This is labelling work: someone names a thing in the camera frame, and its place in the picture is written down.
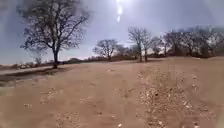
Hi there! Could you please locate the low spreading bare tree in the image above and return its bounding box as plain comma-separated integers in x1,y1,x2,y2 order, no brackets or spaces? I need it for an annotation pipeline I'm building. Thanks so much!
92,38,121,62

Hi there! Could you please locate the brown dirt ground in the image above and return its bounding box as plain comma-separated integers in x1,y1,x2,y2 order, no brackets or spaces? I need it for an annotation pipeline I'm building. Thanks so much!
0,56,224,128

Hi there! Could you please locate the smaller bare tree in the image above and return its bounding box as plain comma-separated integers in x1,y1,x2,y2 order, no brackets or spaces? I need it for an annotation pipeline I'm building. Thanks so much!
16,0,91,70

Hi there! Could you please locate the group of bare trees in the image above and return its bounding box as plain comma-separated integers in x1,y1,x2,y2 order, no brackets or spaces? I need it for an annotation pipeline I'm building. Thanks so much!
114,25,224,63

